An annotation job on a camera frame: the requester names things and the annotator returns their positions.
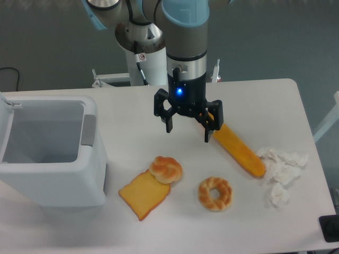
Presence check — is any left table clamp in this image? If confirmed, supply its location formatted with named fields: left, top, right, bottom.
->
left=92, top=69, right=103, bottom=88

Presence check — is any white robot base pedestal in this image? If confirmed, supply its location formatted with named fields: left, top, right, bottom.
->
left=125, top=48, right=167, bottom=86

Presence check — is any white frame on right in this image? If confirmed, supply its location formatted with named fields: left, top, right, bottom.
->
left=313, top=91, right=338, bottom=143

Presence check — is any crumpled white tissue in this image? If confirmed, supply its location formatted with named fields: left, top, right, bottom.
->
left=256, top=147, right=309, bottom=211

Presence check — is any table clamp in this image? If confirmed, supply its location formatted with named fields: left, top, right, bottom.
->
left=92, top=69, right=103, bottom=88
left=211, top=59, right=221, bottom=83

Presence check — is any long orange baguette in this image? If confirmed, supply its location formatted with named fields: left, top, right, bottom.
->
left=204, top=124, right=266, bottom=177

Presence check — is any black floor cable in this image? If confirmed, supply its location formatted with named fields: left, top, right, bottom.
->
left=0, top=67, right=21, bottom=92

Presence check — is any black device at table edge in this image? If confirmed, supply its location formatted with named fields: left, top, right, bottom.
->
left=318, top=215, right=339, bottom=242

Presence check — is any toast bread slice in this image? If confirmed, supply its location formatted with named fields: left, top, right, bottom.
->
left=118, top=169, right=171, bottom=221

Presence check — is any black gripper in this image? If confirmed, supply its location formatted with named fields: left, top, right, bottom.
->
left=154, top=67, right=222, bottom=143

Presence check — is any round knotted bread roll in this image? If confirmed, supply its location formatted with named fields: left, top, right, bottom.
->
left=149, top=156, right=183, bottom=184

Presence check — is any right table clamp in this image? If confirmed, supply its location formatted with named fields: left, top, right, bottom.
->
left=211, top=59, right=221, bottom=83

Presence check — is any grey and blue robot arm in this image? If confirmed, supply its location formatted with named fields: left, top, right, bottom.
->
left=83, top=1, right=224, bottom=141

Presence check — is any ring-shaped braided bread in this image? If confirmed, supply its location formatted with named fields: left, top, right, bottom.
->
left=198, top=176, right=233, bottom=212

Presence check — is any white open trash bin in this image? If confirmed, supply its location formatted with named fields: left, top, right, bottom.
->
left=1, top=95, right=108, bottom=207

